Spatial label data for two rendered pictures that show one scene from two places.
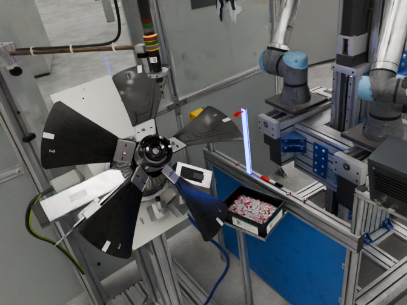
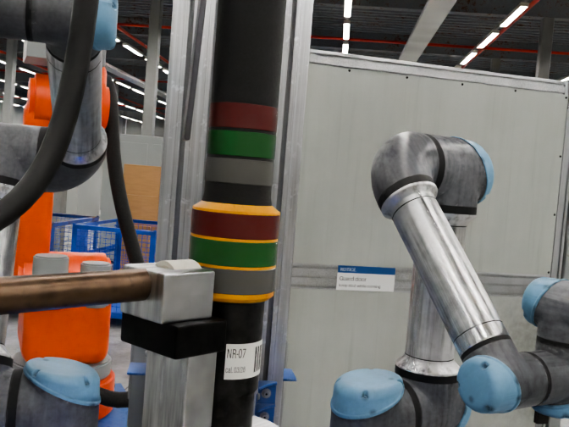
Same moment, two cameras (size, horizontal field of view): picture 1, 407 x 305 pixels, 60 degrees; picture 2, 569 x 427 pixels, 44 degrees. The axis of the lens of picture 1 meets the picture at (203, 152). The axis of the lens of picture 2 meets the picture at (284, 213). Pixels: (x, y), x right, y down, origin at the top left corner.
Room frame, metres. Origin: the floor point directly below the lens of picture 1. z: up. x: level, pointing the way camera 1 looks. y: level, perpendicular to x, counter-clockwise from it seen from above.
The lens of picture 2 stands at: (0.98, 0.42, 1.59)
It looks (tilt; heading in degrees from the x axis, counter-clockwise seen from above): 3 degrees down; 288
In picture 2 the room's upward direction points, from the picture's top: 5 degrees clockwise
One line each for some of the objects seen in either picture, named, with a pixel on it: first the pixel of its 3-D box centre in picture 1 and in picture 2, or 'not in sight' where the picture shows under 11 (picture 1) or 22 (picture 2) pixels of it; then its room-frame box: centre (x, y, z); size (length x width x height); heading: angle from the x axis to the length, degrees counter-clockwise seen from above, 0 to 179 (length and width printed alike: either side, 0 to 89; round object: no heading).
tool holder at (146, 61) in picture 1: (152, 59); (210, 363); (1.12, 0.11, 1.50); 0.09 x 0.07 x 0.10; 67
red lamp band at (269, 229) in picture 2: (150, 37); (235, 223); (1.11, 0.10, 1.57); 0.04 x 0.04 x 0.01
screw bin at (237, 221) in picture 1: (251, 210); not in sight; (1.07, -0.15, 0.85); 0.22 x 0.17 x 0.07; 46
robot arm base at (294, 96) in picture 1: (295, 89); not in sight; (1.63, -0.51, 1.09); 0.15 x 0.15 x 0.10
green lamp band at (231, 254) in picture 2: (151, 42); (233, 249); (1.11, 0.10, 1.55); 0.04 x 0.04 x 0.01
